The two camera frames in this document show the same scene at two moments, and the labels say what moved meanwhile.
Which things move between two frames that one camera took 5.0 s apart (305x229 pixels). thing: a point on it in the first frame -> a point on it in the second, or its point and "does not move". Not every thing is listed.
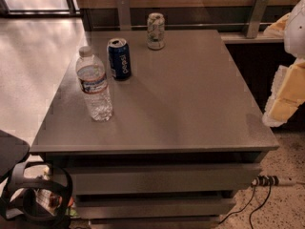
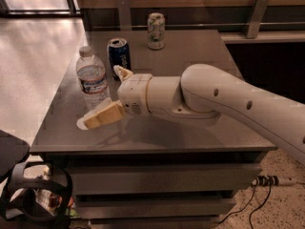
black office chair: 33,195 does not move
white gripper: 295,32 -> 132,93
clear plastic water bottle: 93,83 does not move
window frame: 71,12 does not move
